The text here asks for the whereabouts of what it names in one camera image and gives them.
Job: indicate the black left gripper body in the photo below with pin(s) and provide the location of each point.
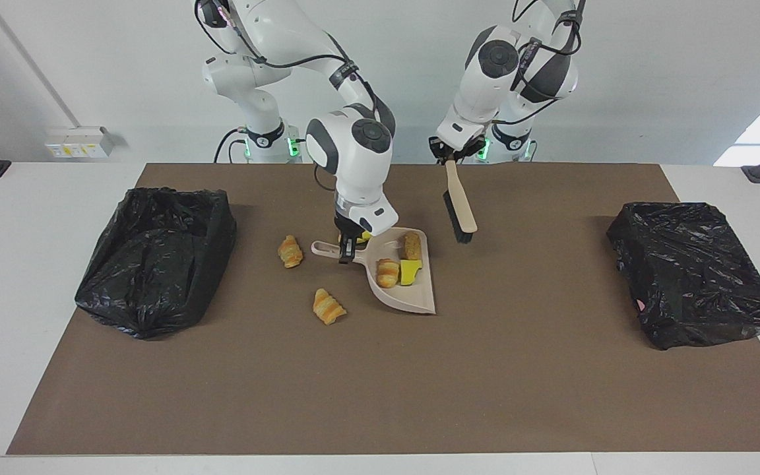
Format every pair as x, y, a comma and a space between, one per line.
462, 152

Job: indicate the white wall socket box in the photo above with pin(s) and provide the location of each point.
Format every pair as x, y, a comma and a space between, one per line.
80, 142

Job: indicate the beige hand brush black bristles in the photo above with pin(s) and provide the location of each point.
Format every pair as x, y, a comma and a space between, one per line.
462, 204

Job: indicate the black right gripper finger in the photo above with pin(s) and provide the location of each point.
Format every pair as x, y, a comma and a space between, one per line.
360, 246
346, 253

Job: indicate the brown croquette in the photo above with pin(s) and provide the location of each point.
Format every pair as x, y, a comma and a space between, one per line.
411, 245

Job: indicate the brown table mat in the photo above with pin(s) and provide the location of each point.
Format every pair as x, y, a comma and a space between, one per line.
353, 409

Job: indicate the striped toy croissant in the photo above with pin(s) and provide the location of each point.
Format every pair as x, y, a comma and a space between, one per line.
329, 307
290, 251

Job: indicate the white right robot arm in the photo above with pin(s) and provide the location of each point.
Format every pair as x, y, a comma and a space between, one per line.
353, 152

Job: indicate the yellow sponge wedge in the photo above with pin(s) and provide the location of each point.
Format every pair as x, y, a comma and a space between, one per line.
410, 272

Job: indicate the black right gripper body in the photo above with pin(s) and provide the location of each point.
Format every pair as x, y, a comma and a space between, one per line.
350, 234

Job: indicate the open black bag trash bin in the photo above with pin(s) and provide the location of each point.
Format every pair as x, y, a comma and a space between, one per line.
156, 264

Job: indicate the beige plastic dustpan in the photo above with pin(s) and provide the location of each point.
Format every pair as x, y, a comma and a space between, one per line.
413, 297

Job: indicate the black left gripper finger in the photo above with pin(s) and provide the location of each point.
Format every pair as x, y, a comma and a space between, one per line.
441, 157
462, 158

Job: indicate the pale bread piece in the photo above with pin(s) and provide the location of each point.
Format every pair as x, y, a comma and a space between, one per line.
388, 272

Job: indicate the black bagged bin pink patch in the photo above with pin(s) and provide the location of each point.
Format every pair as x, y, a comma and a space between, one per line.
690, 270

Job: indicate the yellow sponge piece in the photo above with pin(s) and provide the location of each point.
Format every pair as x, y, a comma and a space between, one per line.
367, 235

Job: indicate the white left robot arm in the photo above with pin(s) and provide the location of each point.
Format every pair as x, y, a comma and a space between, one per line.
492, 79

